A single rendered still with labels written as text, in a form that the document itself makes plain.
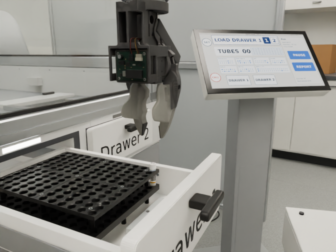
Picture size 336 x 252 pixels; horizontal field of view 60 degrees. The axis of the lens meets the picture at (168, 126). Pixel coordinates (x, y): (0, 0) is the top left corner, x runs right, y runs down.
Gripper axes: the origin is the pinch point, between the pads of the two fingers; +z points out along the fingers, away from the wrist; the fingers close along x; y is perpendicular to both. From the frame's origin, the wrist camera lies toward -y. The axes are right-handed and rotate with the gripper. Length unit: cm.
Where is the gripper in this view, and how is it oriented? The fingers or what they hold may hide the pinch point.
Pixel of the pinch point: (153, 128)
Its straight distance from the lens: 50.9
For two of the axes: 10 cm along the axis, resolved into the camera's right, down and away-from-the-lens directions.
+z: 0.0, 9.7, 2.4
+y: -4.5, 2.2, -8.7
